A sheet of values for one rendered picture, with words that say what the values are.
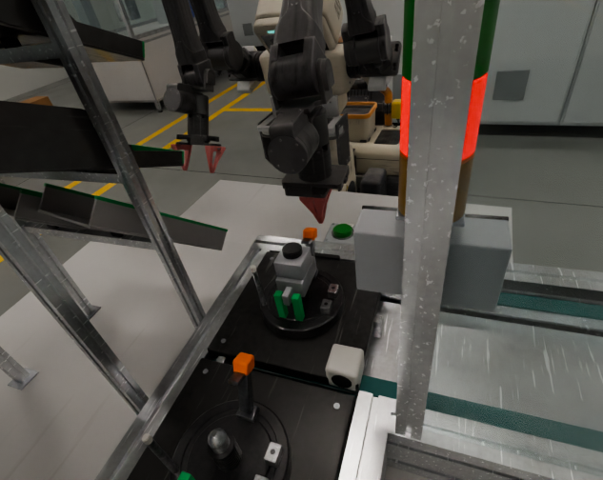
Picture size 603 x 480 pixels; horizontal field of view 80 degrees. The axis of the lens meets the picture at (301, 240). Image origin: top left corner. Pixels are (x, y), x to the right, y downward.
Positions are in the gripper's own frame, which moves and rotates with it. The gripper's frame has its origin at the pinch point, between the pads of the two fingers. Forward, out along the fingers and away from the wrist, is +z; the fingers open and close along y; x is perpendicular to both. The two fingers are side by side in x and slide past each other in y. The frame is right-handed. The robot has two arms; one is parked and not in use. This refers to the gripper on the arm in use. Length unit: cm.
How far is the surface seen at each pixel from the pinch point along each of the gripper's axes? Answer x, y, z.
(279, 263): -16.3, -1.3, -3.4
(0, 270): 52, -261, 105
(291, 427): -33.5, 4.8, 8.0
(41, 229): -18, -47, -6
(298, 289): -17.1, 1.3, 0.7
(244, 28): 716, -375, 63
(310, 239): -7.8, 0.4, -1.2
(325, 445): -34.4, 9.4, 8.0
